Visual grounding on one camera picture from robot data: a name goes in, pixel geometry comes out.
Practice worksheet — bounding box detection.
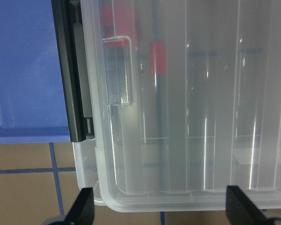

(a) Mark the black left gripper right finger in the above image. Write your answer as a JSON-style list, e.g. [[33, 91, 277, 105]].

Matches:
[[225, 186, 269, 225]]

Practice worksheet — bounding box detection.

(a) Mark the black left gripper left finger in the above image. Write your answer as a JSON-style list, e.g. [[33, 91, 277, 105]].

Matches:
[[62, 187, 95, 225]]

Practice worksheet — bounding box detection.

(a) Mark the clear plastic box lid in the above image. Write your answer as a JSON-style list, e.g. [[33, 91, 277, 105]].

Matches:
[[81, 0, 281, 212]]

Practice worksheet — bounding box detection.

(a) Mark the red block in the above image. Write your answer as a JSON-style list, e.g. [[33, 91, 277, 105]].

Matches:
[[149, 41, 167, 74], [101, 5, 139, 44], [104, 38, 129, 48]]

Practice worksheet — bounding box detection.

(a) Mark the clear plastic storage box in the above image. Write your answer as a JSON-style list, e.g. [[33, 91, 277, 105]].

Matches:
[[72, 139, 106, 206]]

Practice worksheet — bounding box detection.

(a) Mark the blue plastic tray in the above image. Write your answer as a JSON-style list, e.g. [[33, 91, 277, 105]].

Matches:
[[0, 0, 70, 143]]

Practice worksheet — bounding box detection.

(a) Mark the black box latch handle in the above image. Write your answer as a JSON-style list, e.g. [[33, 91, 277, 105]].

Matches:
[[51, 0, 95, 143]]

